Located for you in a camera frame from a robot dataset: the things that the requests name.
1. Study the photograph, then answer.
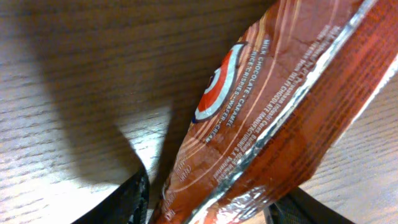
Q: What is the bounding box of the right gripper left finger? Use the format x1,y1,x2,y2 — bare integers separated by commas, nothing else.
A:
73,167,150,224

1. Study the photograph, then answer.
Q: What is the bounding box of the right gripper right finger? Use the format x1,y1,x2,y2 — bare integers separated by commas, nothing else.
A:
264,187,354,224

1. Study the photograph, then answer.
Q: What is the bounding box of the orange red bar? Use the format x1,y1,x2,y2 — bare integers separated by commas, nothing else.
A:
150,0,397,223

